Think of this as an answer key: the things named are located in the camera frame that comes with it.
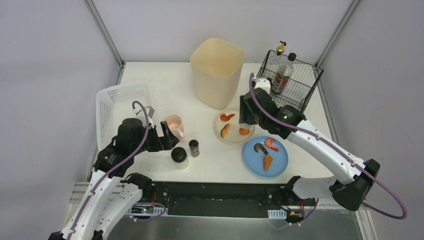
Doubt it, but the black lid jar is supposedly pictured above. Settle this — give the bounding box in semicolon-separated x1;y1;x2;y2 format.
171;147;189;170

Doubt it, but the soy sauce bottle red label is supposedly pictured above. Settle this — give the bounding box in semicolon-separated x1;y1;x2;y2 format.
271;52;297;95

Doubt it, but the clear glass bottle gold cap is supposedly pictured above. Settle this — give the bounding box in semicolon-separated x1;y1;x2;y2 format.
270;41;287;73

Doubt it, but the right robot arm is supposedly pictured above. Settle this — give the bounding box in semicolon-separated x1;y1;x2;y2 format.
239;88;380;211

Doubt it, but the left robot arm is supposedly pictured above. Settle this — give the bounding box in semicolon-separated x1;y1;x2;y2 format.
49;118;179;240

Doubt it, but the pink mug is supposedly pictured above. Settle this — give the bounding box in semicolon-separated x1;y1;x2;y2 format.
164;114;185;140

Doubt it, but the small dark spice jar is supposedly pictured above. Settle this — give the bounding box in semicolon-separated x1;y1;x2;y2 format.
188;139;200;158

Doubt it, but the orange food piece top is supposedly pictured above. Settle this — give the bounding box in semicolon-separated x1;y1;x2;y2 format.
220;113;235;122

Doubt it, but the orange curved food piece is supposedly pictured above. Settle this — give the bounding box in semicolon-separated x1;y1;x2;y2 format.
239;127;250;136

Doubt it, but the beige plate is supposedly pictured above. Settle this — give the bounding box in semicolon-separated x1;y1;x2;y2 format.
213;108;256;145

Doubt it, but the orange dark food piece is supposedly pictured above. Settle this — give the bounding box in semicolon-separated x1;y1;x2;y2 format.
220;123;231;138

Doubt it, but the dark curved food piece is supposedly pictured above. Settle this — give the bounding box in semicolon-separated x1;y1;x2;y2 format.
253;143;269;155

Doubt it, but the red shrimp toy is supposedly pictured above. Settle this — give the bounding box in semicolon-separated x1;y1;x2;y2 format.
264;137;280;152

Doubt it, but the beige plastic bin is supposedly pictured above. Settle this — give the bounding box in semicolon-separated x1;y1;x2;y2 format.
189;38;246;110

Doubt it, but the white plastic basket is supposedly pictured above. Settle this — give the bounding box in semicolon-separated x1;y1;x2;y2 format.
95;80;157;150

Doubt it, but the blue plate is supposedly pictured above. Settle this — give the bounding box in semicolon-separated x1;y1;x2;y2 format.
242;136;289;179

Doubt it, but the orange fried food piece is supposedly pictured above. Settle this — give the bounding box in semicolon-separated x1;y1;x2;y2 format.
263;154;274;172

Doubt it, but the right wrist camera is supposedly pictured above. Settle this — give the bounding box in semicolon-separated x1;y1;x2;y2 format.
252;77;272;95

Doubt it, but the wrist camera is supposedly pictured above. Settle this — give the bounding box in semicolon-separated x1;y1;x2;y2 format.
132;105;155;128
252;77;272;95

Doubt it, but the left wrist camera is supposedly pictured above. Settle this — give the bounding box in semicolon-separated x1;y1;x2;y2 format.
132;105;155;128

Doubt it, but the black wire basket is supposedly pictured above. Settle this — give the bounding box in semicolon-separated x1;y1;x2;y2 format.
257;50;324;113

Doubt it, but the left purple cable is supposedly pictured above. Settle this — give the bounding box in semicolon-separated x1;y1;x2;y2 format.
66;100;151;240

